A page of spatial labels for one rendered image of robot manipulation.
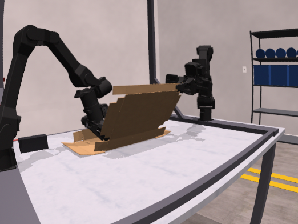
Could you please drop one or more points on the black metal overhead frame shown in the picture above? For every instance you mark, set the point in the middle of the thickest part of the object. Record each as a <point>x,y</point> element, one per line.
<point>151,49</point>

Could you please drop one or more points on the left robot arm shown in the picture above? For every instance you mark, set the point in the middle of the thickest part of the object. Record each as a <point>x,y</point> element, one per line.
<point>197,69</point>

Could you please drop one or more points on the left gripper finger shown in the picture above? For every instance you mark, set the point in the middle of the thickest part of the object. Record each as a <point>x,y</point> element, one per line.
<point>187,87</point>
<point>180,79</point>

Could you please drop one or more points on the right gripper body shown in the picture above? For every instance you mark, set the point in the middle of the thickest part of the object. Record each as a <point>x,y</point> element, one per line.
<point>95,116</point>

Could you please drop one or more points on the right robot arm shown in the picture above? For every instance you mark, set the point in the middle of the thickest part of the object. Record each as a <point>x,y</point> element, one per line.
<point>24,43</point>

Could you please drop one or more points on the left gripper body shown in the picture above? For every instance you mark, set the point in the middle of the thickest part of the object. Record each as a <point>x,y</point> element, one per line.
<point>202,84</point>

